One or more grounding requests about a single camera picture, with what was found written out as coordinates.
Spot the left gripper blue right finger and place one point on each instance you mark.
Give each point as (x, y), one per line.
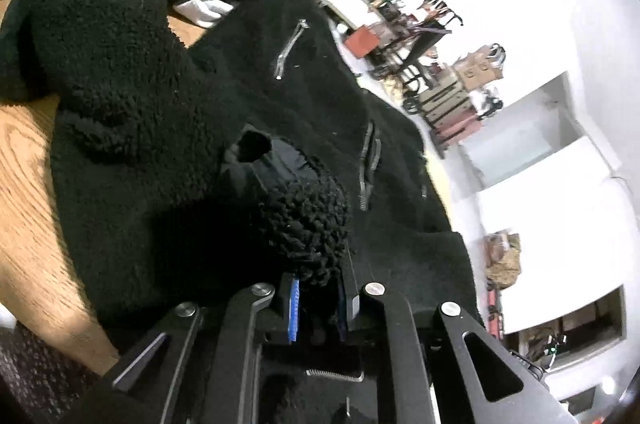
(350, 291)

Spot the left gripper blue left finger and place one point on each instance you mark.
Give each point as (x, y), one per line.
(288, 308)

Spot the black fleece jacket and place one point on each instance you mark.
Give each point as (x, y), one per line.
(189, 172)

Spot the black folding cart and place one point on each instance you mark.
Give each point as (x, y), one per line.
(423, 36)

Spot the row of upright suitcases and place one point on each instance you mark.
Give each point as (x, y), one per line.
(450, 113)

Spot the patterned dark trousers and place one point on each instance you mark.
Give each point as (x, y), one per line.
(43, 381)

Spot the orange paper bag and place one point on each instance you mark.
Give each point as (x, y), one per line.
(362, 42)

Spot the brown printed paper bags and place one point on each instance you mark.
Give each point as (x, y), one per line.
(481, 67)

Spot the white cloth piece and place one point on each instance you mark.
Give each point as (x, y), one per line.
(203, 13)

